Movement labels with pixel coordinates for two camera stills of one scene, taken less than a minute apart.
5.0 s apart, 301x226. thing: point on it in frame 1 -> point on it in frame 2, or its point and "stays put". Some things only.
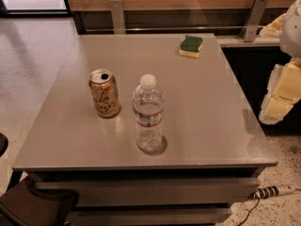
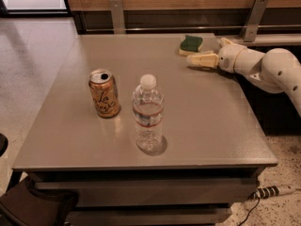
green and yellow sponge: (191, 46) stays put
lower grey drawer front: (147, 216) stays put
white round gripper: (292, 32) -> (229, 58)
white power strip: (273, 191) stays put
